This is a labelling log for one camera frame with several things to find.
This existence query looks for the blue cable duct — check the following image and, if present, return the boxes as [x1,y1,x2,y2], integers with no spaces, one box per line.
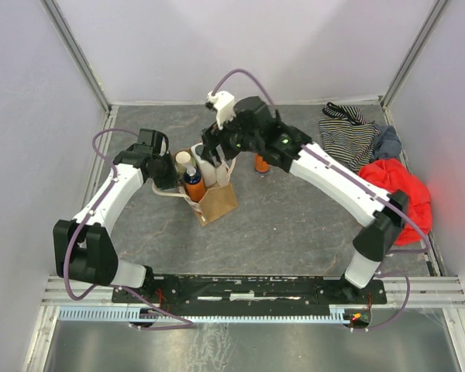
[57,305,350,325]

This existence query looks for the striped dark garment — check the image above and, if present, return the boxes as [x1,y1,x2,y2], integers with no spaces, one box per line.
[322,102,367,126]

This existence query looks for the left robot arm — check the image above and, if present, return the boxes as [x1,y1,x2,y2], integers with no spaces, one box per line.
[53,129,177,301]

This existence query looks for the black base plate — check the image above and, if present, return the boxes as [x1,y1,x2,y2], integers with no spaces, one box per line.
[135,274,387,317]

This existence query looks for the red cloth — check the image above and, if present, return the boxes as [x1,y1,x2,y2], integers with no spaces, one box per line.
[358,159,432,234]

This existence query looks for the aluminium frame rail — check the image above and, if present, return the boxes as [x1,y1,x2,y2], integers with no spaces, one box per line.
[41,276,465,308]

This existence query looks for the white bottle black cap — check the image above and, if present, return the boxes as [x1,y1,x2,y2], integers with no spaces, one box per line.
[191,143,216,188]

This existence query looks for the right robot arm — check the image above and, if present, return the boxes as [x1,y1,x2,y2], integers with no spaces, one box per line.
[201,91,408,289]

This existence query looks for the canvas tote bag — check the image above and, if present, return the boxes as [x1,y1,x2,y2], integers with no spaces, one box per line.
[152,148,238,226]

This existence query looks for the striped shirt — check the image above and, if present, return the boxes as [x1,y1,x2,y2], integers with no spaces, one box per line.
[319,119,380,174]

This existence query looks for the blue-grey cloth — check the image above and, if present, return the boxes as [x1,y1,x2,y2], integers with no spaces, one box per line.
[370,124,402,162]

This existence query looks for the cream cap bottle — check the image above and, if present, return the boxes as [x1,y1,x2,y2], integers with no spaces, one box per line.
[175,151,193,174]

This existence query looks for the dark blue small bottle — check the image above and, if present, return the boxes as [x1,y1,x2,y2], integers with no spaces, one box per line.
[184,166,206,202]

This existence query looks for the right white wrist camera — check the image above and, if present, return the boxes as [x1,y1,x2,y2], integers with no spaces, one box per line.
[207,91,236,130]

